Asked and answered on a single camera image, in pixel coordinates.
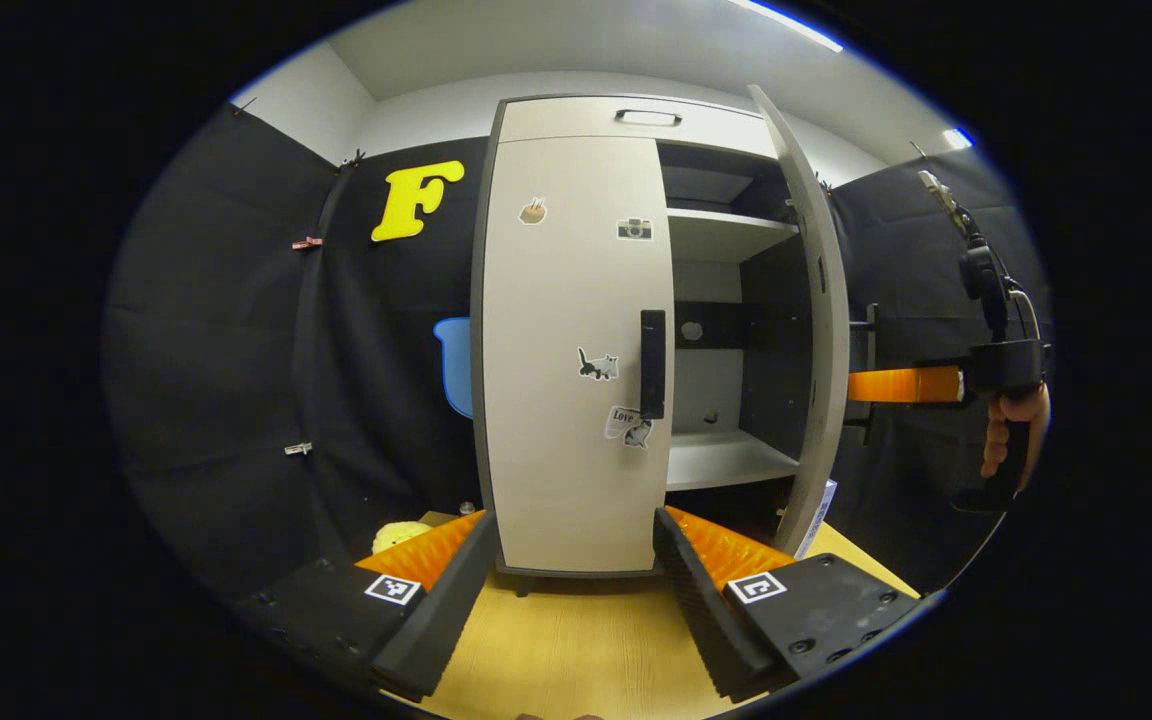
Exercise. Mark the long ceiling light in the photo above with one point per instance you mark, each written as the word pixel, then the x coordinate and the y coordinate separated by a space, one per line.
pixel 786 24

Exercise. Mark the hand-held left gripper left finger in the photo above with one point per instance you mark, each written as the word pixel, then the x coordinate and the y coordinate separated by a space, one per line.
pixel 446 610

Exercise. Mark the small silver clip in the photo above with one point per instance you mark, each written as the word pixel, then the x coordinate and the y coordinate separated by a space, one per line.
pixel 298 449

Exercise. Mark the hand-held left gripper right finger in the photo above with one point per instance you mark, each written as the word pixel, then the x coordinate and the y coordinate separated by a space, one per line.
pixel 706 610

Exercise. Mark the small ceiling light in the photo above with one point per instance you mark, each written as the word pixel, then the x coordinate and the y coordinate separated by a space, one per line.
pixel 957 138

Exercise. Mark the beige cabinet door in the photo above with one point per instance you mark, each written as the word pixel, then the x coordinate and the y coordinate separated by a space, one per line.
pixel 556 460
pixel 821 300

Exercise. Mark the yellow plush toy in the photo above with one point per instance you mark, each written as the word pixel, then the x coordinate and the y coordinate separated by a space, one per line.
pixel 396 535

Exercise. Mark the black backdrop cloth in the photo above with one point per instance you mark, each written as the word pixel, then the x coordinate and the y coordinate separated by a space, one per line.
pixel 216 350

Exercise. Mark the small red clip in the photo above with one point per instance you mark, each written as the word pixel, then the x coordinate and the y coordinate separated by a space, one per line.
pixel 306 242

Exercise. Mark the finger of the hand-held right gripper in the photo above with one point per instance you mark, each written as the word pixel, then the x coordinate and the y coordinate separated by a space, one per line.
pixel 901 385

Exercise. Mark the beige double-door shoe cabinet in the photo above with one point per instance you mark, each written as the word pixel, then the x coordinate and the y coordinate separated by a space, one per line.
pixel 726 235

